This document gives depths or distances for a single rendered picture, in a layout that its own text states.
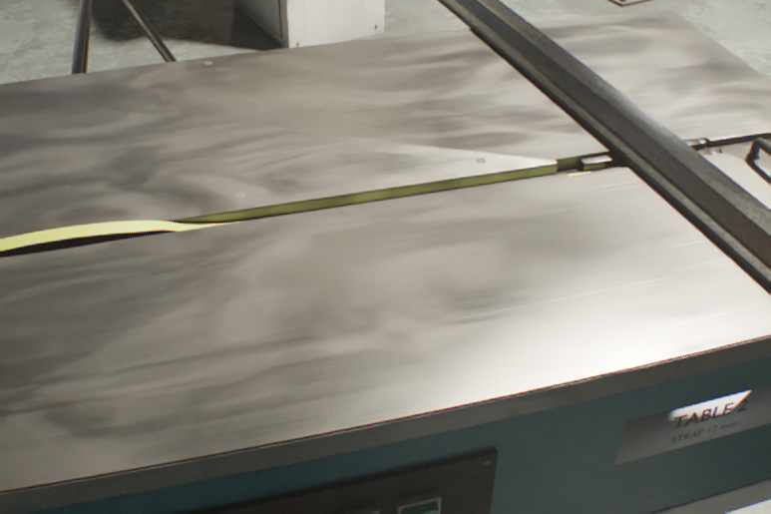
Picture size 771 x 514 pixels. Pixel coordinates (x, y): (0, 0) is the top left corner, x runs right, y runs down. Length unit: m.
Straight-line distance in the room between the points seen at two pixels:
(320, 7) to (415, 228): 2.08
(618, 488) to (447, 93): 0.43
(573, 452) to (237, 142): 0.42
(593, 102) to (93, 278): 0.50
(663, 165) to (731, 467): 0.27
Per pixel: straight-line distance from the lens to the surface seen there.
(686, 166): 0.79
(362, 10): 2.83
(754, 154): 0.87
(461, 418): 0.58
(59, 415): 0.59
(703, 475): 0.77
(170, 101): 0.92
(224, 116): 0.88
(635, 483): 0.73
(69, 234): 0.73
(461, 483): 0.63
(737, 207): 0.75
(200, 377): 0.59
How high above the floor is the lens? 1.15
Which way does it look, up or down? 34 degrees down
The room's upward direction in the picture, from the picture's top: straight up
